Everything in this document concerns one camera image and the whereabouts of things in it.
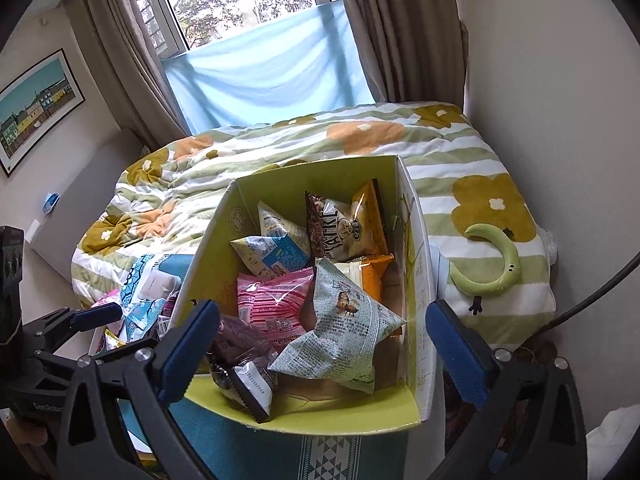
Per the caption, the green curved plush toy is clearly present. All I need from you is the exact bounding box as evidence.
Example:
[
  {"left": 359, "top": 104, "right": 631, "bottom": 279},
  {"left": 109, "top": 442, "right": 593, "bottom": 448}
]
[{"left": 449, "top": 222, "right": 524, "bottom": 295}]

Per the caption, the brown lettered chip bag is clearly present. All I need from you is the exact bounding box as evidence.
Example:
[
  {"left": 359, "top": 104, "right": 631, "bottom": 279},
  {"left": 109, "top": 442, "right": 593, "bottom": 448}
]
[{"left": 305, "top": 191, "right": 364, "bottom": 262}]

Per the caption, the light blue cloth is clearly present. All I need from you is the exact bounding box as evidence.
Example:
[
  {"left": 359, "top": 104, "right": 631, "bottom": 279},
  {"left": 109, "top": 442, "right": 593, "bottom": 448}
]
[{"left": 162, "top": 1, "right": 377, "bottom": 137}]

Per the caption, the beige headboard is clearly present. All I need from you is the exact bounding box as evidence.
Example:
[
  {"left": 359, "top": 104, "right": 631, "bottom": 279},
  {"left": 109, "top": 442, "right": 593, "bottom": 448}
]
[{"left": 29, "top": 127, "right": 147, "bottom": 307}]

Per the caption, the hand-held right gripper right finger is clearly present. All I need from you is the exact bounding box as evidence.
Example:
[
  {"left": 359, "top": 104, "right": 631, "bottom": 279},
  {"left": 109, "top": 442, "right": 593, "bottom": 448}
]
[{"left": 425, "top": 298, "right": 590, "bottom": 480}]

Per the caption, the pink snack bag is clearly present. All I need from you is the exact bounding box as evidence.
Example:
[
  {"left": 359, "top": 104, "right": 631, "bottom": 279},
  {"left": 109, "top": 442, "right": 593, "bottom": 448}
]
[{"left": 236, "top": 267, "right": 318, "bottom": 352}]

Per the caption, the green cardboard box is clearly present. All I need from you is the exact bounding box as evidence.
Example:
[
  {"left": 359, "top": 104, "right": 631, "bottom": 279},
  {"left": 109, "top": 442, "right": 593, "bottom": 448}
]
[{"left": 170, "top": 155, "right": 442, "bottom": 437}]

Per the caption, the pile of snack packets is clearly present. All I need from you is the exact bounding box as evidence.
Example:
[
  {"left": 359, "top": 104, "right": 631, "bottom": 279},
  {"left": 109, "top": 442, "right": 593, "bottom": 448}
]
[{"left": 90, "top": 254, "right": 201, "bottom": 376}]

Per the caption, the black curved stand rod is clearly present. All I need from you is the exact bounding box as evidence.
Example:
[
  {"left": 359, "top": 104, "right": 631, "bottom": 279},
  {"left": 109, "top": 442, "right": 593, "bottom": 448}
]
[{"left": 542, "top": 249, "right": 640, "bottom": 334}]

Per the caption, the floral striped quilt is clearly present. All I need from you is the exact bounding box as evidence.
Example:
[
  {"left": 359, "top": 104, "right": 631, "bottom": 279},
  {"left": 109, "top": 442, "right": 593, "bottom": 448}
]
[{"left": 70, "top": 101, "right": 557, "bottom": 352}]

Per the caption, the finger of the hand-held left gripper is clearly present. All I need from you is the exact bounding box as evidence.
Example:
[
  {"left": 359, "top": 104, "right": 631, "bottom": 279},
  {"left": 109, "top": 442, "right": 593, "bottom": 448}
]
[{"left": 22, "top": 304, "right": 124, "bottom": 357}]

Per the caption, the framed houses picture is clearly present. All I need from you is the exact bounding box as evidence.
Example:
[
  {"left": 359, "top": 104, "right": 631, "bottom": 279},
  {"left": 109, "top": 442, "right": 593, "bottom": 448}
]
[{"left": 0, "top": 49, "right": 86, "bottom": 179}]

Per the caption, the dark purple snack bag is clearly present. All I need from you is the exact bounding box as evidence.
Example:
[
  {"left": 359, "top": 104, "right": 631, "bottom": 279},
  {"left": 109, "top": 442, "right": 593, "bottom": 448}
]
[{"left": 209, "top": 315, "right": 277, "bottom": 377}]

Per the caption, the blue patterned table mat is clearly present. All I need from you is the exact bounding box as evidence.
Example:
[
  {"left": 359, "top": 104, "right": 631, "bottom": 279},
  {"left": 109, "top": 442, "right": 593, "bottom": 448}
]
[{"left": 120, "top": 394, "right": 412, "bottom": 480}]

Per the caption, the person's left hand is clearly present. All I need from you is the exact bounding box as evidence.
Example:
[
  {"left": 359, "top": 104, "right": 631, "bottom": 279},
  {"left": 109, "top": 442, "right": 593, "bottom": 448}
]
[{"left": 6, "top": 411, "right": 52, "bottom": 466}]

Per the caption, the white plastic bag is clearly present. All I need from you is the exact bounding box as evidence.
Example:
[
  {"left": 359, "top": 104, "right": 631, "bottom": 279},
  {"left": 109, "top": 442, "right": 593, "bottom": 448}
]
[{"left": 585, "top": 404, "right": 640, "bottom": 480}]

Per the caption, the orange white chip bag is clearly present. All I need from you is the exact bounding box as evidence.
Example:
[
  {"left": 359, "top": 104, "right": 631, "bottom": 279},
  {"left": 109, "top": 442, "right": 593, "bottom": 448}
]
[{"left": 334, "top": 254, "right": 397, "bottom": 312}]

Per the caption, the brown curtain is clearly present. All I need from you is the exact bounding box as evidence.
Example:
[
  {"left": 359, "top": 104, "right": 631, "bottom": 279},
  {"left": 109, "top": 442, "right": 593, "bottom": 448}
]
[
  {"left": 340, "top": 0, "right": 472, "bottom": 117},
  {"left": 65, "top": 0, "right": 194, "bottom": 154}
]

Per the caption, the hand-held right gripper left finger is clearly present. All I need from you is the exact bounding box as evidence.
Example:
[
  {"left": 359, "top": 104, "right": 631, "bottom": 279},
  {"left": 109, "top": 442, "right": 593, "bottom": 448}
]
[{"left": 56, "top": 299, "right": 222, "bottom": 480}]

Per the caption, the black white cookie pack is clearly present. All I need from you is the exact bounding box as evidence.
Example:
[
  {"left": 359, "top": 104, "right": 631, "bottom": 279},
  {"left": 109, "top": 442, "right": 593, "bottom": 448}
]
[{"left": 212, "top": 362, "right": 277, "bottom": 424}]

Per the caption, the pale green triangular snack bag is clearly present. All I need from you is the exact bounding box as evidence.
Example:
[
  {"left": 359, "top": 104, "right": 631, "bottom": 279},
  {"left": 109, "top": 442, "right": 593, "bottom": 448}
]
[{"left": 267, "top": 257, "right": 407, "bottom": 395}]

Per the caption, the blue white snack bag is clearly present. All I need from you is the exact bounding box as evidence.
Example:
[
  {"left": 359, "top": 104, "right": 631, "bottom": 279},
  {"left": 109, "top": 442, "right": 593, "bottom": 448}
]
[{"left": 230, "top": 235, "right": 312, "bottom": 282}]

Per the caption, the white triangular snack bag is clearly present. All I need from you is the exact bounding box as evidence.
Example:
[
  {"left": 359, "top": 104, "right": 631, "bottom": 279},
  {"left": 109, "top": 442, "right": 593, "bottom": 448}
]
[{"left": 257, "top": 201, "right": 312, "bottom": 247}]

